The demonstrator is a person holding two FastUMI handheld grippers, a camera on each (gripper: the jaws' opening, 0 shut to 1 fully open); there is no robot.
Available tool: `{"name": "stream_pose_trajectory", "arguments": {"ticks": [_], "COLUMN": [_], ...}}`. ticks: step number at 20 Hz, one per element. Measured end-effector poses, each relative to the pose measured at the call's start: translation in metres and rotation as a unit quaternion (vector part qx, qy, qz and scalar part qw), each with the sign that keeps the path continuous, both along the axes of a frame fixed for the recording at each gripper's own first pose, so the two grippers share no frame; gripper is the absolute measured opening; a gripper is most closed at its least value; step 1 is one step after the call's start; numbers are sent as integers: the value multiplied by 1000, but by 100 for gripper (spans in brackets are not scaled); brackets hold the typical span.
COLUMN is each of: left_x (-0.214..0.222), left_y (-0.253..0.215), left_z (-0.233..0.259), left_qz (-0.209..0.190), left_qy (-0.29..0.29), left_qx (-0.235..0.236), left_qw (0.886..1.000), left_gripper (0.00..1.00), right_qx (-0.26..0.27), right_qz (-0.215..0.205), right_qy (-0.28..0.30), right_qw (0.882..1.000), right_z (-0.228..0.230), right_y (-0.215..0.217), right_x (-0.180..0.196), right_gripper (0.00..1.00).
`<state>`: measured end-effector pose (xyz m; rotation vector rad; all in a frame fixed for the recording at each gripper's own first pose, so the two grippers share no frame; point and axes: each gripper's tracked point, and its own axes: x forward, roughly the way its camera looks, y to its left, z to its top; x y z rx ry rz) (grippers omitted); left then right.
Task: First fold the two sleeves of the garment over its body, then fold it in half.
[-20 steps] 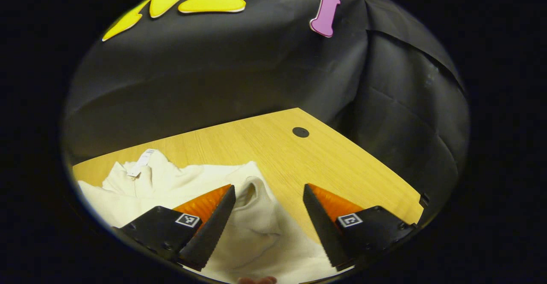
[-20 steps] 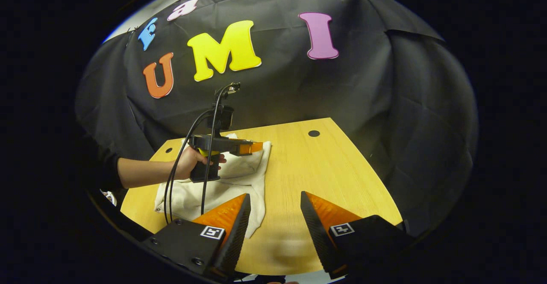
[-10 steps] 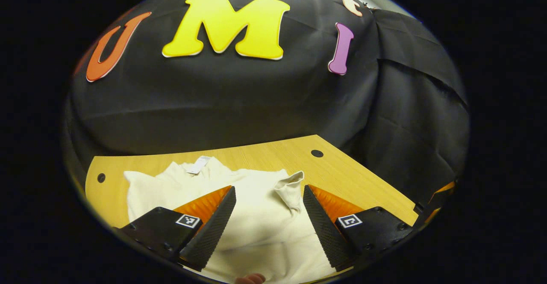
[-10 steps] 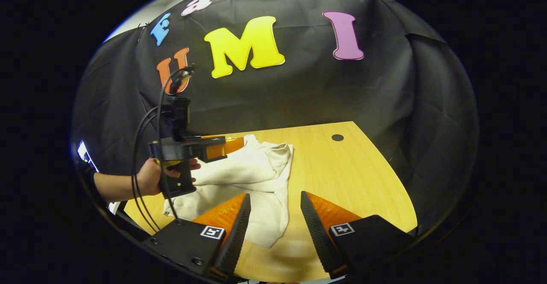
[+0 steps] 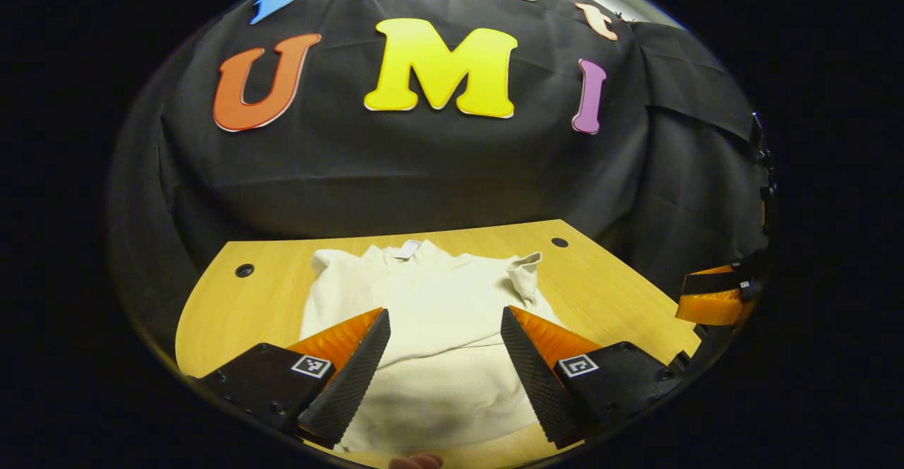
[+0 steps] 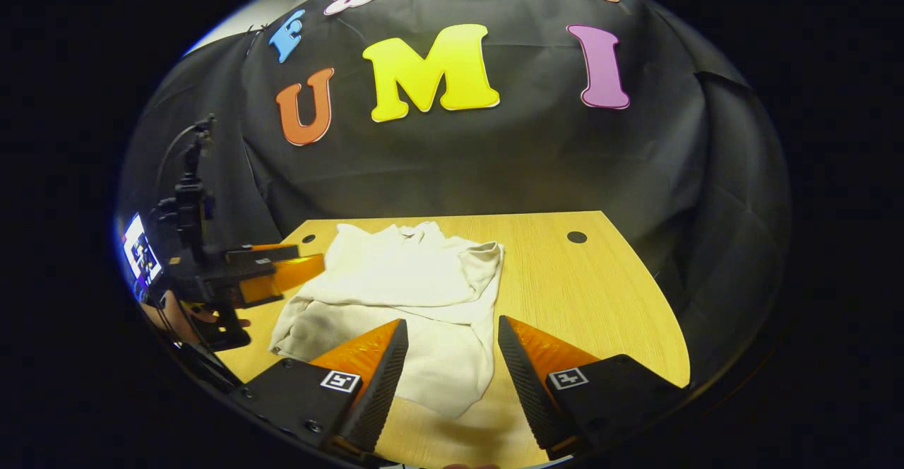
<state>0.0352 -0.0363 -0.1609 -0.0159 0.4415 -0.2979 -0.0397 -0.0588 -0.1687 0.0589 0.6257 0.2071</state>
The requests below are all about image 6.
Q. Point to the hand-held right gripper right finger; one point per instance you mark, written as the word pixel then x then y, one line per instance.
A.
pixel 526 391

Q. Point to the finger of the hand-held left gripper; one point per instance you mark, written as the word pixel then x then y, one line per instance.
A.
pixel 261 253
pixel 289 275

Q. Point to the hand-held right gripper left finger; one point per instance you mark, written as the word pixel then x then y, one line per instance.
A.
pixel 385 398

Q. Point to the cream long-sleeve sweater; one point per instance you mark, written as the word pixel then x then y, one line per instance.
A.
pixel 395 278

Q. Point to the computer monitor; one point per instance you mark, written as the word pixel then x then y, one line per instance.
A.
pixel 141 253

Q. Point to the black backdrop cloth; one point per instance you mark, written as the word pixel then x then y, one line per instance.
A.
pixel 494 165

